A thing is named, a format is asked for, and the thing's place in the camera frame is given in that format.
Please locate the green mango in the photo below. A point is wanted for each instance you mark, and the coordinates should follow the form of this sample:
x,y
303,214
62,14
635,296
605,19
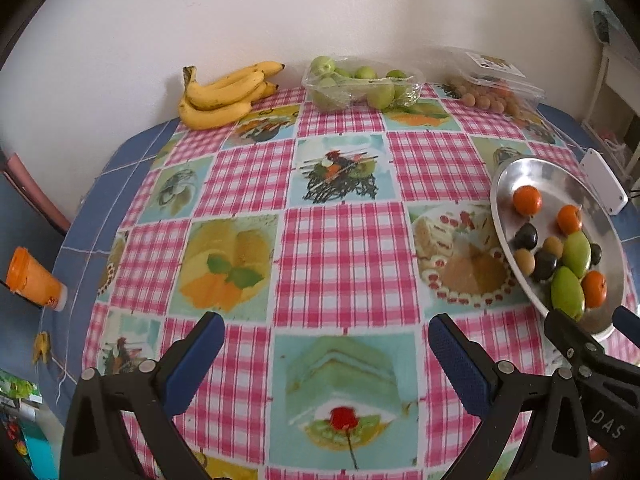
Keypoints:
x,y
567,290
576,254

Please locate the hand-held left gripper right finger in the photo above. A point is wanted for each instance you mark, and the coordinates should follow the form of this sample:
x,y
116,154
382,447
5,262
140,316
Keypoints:
x,y
457,370

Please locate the large orange mandarin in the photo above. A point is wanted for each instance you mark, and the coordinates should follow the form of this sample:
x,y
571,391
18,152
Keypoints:
x,y
527,199

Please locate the small yellow object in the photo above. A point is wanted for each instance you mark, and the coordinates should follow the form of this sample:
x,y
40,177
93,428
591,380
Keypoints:
x,y
42,347

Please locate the single brown longan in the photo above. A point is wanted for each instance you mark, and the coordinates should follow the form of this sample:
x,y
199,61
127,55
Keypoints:
x,y
552,246
525,261

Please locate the bag of green fruits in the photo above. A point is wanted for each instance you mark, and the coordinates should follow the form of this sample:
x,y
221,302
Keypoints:
x,y
350,97

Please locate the white power adapter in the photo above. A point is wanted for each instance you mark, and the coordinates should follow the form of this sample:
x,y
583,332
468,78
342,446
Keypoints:
x,y
605,180

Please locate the teal object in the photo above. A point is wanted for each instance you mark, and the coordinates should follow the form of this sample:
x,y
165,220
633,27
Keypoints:
x,y
602,25

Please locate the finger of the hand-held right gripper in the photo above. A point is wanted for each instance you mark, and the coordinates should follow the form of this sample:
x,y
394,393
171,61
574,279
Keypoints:
x,y
627,322
572,337

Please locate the pile of brown longans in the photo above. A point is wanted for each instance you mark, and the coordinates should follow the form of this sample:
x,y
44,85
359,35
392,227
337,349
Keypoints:
x,y
482,97

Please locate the yellow banana bunch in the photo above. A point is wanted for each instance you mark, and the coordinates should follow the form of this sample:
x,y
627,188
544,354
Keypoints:
x,y
215,112

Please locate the small orange mandarin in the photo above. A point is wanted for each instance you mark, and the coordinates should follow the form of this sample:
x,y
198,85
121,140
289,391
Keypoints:
x,y
595,289

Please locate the orange plastic bottle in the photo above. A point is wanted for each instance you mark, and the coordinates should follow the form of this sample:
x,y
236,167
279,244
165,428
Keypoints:
x,y
32,280

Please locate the pile of small green apples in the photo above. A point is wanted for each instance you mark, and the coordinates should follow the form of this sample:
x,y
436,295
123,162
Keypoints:
x,y
382,92

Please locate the white shelf unit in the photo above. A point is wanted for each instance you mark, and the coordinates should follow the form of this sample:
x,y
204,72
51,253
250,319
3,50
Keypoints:
x,y
607,75

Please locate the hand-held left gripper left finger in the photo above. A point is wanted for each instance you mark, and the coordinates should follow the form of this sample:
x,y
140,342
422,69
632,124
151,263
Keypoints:
x,y
197,365

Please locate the dark plum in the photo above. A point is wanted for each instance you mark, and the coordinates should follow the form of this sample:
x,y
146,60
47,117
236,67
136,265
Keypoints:
x,y
595,254
526,236
544,265

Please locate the green printed packet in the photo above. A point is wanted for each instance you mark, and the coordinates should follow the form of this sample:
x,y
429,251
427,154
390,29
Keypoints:
x,y
17,390

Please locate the clear plastic clamshell box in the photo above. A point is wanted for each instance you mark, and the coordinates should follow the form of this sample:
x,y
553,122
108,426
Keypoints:
x,y
500,62

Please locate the round metal tray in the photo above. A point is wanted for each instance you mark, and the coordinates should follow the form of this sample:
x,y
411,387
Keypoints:
x,y
550,180

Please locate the colourful printed bag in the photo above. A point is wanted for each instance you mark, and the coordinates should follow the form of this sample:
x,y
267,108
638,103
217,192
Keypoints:
x,y
15,440

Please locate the orange mandarin with stem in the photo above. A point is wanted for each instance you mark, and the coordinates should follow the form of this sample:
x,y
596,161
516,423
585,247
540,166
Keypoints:
x,y
570,219

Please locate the pink checkered printed tablecloth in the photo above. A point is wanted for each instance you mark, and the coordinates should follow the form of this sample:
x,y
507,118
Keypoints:
x,y
340,240

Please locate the pink chair back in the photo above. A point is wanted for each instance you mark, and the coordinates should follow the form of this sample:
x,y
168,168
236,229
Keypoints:
x,y
35,190

